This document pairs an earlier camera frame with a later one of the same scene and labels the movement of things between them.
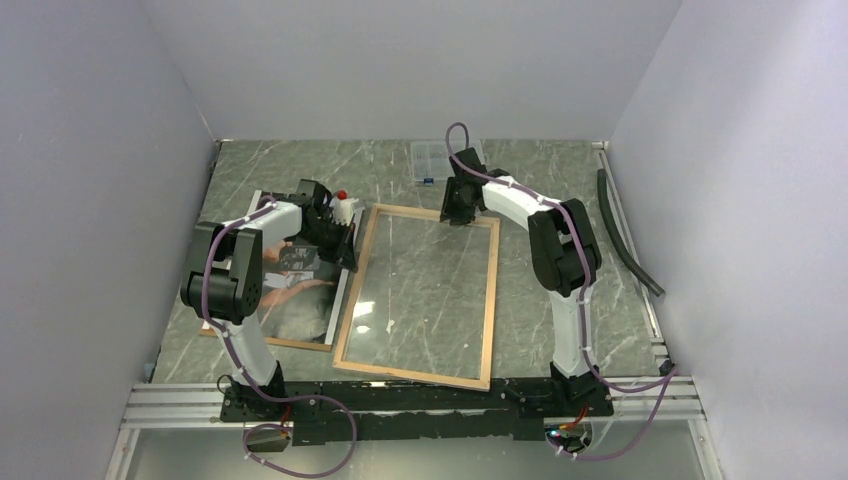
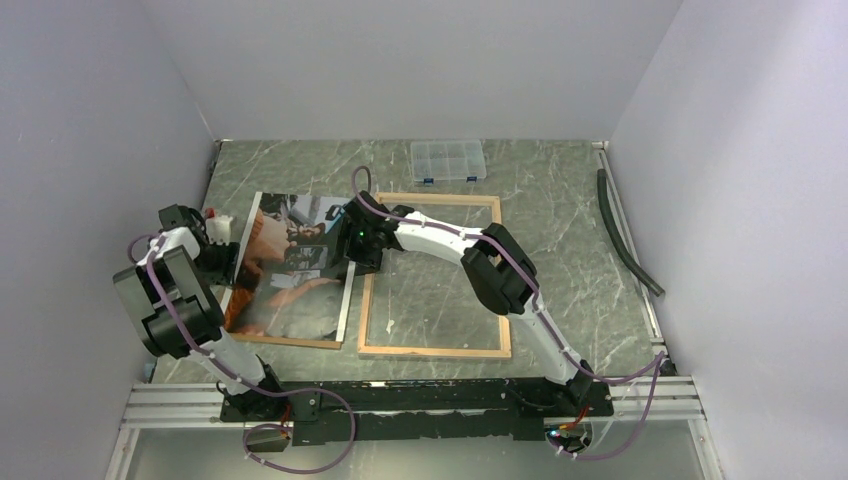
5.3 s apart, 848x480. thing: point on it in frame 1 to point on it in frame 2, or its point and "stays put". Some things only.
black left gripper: [343, 253] to [224, 273]
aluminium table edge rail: [610, 175] stays put
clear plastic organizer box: [430, 160] stays put
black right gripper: [449, 211] to [366, 263]
